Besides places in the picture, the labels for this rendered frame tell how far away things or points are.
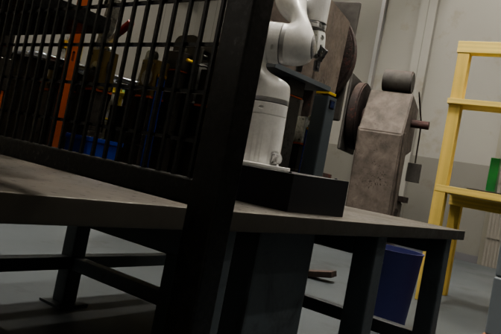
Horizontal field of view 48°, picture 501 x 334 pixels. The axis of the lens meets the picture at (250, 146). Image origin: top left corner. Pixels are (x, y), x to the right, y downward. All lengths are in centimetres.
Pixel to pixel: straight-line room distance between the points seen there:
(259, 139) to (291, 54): 26
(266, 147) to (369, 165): 616
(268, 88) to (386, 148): 613
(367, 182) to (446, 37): 388
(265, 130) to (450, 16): 934
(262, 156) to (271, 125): 9
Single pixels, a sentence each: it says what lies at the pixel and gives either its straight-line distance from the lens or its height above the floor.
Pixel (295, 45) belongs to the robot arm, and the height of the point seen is 115.
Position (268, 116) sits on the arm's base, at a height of 94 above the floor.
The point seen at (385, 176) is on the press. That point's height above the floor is 105.
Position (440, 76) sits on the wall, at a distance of 1050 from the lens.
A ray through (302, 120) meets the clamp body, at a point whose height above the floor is 104.
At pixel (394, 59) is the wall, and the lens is 1087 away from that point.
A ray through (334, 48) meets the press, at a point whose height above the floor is 195.
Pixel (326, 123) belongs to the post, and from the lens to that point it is 230.
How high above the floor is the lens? 78
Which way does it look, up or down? 3 degrees up
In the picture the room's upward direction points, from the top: 11 degrees clockwise
